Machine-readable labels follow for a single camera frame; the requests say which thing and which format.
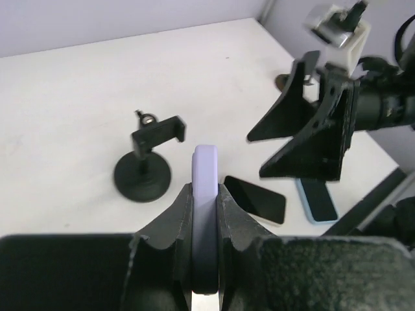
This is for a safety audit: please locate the phone stand with wooden base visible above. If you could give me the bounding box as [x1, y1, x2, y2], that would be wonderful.
[274, 50, 322, 92]

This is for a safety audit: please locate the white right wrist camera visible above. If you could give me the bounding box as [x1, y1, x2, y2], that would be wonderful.
[304, 1, 371, 75]

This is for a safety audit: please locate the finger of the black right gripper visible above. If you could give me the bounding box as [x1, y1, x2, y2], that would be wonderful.
[259, 74, 359, 181]
[246, 70, 321, 143]

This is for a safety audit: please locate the phone with blue case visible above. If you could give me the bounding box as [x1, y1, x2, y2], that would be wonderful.
[295, 179, 339, 224]

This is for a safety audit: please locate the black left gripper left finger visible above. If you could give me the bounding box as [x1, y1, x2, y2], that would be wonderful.
[1, 185, 193, 310]

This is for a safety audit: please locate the phone with lilac case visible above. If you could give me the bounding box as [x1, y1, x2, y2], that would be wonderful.
[191, 145, 219, 295]

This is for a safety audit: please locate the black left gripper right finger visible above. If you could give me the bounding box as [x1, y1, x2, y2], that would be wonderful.
[217, 186, 414, 310]

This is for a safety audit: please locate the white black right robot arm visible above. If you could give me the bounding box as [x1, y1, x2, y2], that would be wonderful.
[247, 21, 414, 181]

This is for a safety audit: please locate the phone with cream case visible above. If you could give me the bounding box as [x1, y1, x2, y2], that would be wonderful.
[224, 176, 287, 225]

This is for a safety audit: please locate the black clamp phone stand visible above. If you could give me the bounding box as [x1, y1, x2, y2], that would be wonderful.
[113, 110, 186, 203]

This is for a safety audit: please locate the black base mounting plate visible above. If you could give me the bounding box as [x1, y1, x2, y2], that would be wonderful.
[325, 168, 414, 248]

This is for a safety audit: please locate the aluminium corner frame post right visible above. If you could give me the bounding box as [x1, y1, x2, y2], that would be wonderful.
[257, 0, 276, 25]

